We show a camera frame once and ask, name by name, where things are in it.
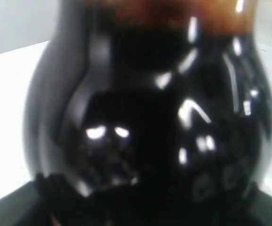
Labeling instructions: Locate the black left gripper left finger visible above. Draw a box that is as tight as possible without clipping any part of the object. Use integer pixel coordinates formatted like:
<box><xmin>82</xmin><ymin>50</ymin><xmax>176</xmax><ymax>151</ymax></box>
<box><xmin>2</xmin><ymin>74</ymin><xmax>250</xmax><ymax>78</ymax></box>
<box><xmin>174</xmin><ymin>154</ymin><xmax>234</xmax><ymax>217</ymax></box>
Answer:
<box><xmin>0</xmin><ymin>173</ymin><xmax>84</xmax><ymax>226</ymax></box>

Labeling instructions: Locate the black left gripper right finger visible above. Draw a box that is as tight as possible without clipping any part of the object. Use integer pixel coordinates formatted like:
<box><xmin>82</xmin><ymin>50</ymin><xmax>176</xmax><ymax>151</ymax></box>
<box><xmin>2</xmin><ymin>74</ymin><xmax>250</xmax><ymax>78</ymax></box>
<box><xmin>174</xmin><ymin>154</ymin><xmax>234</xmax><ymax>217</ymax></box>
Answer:
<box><xmin>192</xmin><ymin>181</ymin><xmax>272</xmax><ymax>226</ymax></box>

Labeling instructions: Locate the dark soy sauce bottle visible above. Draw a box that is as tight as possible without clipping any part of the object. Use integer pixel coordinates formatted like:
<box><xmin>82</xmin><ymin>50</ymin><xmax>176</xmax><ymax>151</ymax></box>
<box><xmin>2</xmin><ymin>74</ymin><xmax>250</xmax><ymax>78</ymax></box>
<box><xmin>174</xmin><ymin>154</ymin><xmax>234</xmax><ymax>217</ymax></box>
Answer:
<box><xmin>24</xmin><ymin>0</ymin><xmax>272</xmax><ymax>202</ymax></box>

